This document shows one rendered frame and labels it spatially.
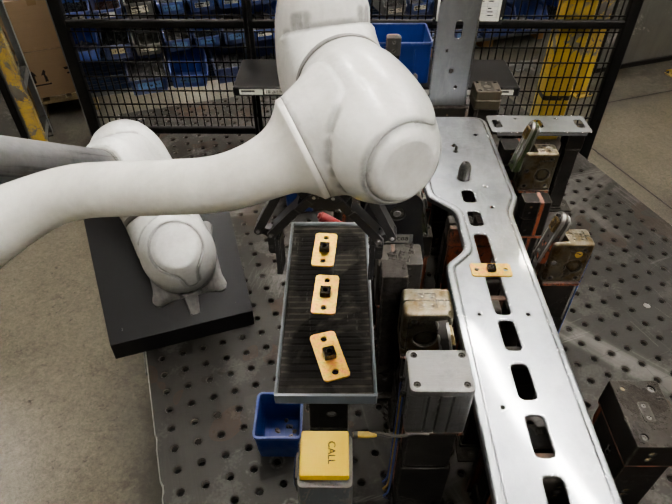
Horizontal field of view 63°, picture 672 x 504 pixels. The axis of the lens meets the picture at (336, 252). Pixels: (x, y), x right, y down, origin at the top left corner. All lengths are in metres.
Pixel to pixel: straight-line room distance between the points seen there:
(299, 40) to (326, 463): 0.48
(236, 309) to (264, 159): 0.95
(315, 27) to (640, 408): 0.76
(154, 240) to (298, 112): 0.73
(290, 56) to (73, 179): 0.26
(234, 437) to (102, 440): 1.00
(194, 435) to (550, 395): 0.74
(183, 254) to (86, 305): 1.55
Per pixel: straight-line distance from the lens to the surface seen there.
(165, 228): 1.16
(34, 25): 4.02
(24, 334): 2.67
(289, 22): 0.60
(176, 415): 1.33
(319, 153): 0.47
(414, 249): 1.09
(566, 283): 1.32
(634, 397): 1.03
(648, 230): 1.97
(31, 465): 2.26
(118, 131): 1.27
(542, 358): 1.06
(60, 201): 0.65
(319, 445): 0.72
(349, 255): 0.94
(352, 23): 0.59
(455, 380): 0.85
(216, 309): 1.41
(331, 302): 0.86
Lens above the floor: 1.79
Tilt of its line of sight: 42 degrees down
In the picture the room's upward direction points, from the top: straight up
